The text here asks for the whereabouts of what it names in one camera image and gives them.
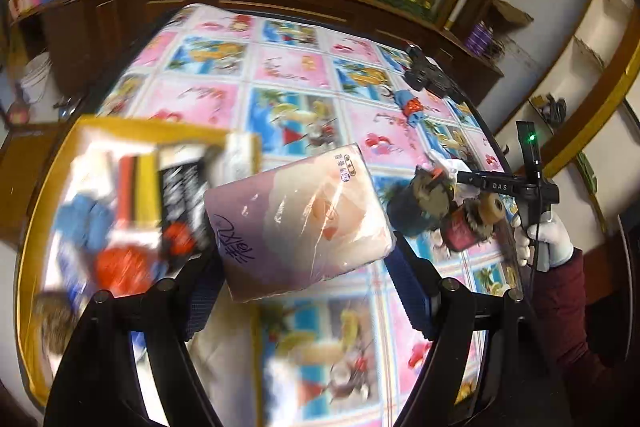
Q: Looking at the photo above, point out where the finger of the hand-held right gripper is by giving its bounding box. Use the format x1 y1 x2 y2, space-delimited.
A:
456 171 523 194

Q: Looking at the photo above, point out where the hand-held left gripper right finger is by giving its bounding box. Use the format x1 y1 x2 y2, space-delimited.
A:
389 234 557 427

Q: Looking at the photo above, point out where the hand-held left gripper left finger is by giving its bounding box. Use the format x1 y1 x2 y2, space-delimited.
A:
44 249 227 427

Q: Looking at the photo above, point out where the pink tissue pack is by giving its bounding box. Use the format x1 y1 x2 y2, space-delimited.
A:
202 142 398 305

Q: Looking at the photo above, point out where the blue cloth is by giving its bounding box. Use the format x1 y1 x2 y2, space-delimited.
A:
52 194 118 253

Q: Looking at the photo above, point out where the yellow cardboard box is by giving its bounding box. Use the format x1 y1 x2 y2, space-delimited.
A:
15 114 263 413

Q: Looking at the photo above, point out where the person's right forearm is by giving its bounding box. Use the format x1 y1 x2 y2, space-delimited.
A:
530 247 618 388

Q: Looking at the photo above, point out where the person's right hand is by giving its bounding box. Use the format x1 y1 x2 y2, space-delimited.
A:
512 212 573 268

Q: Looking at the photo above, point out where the tan yarn roll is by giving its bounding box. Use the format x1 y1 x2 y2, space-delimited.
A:
472 194 506 228

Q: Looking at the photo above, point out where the white plastic bag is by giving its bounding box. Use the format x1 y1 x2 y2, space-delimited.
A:
430 152 476 198

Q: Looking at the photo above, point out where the red yarn roll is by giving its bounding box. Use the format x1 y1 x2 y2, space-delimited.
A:
442 212 481 253

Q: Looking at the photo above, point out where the small brown yarn roll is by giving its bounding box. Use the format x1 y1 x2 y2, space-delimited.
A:
412 169 453 218

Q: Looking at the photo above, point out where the dark teal yarn roll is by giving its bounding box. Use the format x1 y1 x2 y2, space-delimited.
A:
387 192 441 238

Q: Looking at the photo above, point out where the red yarn ball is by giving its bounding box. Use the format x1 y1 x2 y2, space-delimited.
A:
95 242 156 298

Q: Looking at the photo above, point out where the red and blue toy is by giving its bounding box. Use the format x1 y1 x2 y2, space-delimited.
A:
395 89 426 125

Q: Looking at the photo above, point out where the black packet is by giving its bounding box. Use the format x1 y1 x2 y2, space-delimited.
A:
155 147 213 253

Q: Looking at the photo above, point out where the black plastic device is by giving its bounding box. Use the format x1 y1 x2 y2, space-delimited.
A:
402 44 463 100

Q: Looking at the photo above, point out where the red striped packet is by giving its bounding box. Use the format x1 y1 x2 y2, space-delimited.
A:
117 152 161 230

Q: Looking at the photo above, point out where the purple container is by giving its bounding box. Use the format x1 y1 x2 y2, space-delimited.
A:
465 21 493 56

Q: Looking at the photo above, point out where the dark brown yarn roll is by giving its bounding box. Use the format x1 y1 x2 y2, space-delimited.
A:
35 292 81 353

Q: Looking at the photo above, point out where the printed cartoon tablecloth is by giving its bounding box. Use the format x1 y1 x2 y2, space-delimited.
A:
25 2 526 427

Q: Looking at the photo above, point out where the white bucket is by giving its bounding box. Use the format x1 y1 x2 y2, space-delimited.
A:
17 52 53 105

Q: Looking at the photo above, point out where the white wall shelf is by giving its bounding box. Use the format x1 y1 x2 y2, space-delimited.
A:
492 0 640 258

